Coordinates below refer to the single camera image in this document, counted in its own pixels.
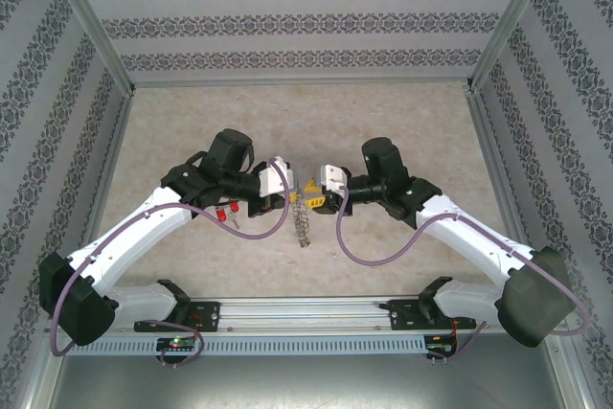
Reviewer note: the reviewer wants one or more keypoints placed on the aluminium mounting rail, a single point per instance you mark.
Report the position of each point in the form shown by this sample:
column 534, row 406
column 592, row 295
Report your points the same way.
column 306, row 314

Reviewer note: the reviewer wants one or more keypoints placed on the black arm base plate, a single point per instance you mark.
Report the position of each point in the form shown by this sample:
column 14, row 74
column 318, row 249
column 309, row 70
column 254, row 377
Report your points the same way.
column 400, row 318
column 208, row 318

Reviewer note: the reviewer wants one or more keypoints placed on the small circuit board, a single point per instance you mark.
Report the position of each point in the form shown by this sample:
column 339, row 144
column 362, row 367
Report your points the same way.
column 438, row 347
column 174, row 345

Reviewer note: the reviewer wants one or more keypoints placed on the aluminium frame post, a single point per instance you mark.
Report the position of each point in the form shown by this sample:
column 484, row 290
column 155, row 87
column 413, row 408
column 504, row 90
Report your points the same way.
column 508, row 21
column 91, row 21

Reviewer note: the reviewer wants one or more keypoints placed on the aluminium back beam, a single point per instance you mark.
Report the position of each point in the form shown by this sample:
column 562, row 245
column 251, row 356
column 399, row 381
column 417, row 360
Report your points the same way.
column 297, row 82

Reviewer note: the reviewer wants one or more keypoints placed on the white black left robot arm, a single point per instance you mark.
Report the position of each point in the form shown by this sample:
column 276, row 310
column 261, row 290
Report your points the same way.
column 131, row 242

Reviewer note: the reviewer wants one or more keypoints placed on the aluminium side rail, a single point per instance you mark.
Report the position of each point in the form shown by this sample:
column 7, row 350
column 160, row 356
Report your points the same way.
column 114, row 155
column 493, row 155

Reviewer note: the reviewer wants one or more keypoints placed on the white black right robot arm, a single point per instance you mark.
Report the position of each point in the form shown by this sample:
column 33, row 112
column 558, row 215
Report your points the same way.
column 474, row 249

